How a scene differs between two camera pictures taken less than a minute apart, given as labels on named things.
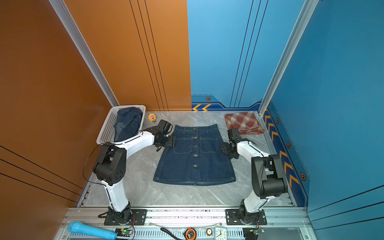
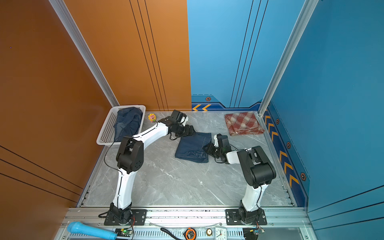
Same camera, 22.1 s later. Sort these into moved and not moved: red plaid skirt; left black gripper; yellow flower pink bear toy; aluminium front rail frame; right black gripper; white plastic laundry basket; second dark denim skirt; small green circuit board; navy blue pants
Moved: right black gripper; navy blue pants; left black gripper
Not moved: second dark denim skirt; small green circuit board; white plastic laundry basket; yellow flower pink bear toy; aluminium front rail frame; red plaid skirt
